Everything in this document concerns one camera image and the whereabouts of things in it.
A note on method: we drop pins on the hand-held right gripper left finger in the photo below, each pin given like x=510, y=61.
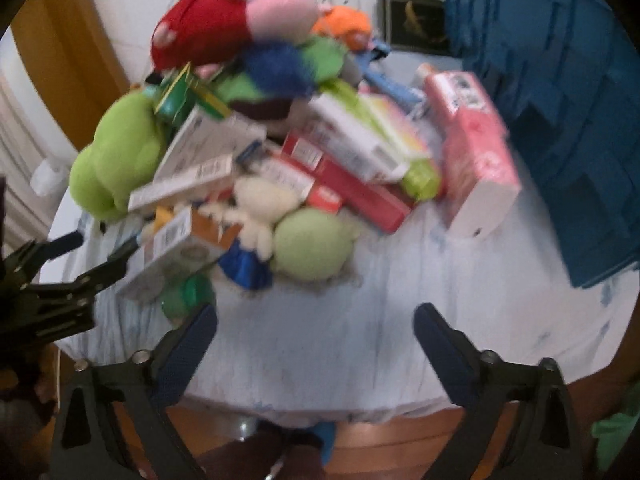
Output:
x=187, y=345

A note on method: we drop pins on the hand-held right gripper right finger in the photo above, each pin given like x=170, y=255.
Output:
x=440, y=340

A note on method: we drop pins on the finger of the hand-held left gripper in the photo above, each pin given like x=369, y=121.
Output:
x=117, y=260
x=62, y=243

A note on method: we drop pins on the white orange toothpaste carton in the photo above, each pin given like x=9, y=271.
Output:
x=175, y=250

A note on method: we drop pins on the large light green plush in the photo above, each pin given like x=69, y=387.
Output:
x=120, y=155

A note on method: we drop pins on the white bear plush yellow dress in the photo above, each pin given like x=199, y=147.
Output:
x=257, y=207

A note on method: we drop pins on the light green turtle plush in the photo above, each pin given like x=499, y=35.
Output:
x=310, y=245

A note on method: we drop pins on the pink carton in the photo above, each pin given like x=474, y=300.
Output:
x=475, y=150

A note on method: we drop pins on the red dress pig plush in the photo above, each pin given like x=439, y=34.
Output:
x=205, y=25

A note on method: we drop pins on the blue plastic crate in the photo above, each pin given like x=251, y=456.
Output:
x=560, y=110

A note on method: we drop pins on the round desktop with white cloth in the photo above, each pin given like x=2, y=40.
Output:
x=325, y=340

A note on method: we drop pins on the white bag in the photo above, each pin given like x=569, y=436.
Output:
x=50, y=177

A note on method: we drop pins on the blue shiny packet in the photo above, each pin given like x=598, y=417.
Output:
x=245, y=266

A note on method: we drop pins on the long white barcode carton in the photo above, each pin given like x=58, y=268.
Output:
x=185, y=182

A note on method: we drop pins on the white curtain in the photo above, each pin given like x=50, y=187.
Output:
x=17, y=125

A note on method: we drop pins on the large white carton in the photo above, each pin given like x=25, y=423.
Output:
x=205, y=142

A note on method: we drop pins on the long red carton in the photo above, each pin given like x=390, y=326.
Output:
x=360, y=192

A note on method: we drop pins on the red white toothpaste carton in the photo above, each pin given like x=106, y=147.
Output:
x=292, y=177

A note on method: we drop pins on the green plastic bag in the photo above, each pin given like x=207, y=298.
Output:
x=617, y=432

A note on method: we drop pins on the pastel rainbow carton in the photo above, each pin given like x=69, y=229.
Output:
x=400, y=130

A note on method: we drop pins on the white carton green side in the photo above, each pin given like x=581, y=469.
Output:
x=350, y=142

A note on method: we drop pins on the blue fuzzy toy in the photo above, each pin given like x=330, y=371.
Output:
x=277, y=70

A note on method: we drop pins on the light blue toy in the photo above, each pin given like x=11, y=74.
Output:
x=395, y=89

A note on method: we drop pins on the dark green frog plush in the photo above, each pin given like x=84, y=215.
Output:
x=322, y=57

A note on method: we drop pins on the orange and pink plush toy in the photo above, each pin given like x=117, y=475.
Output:
x=345, y=25

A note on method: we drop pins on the black picture frame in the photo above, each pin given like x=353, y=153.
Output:
x=415, y=22

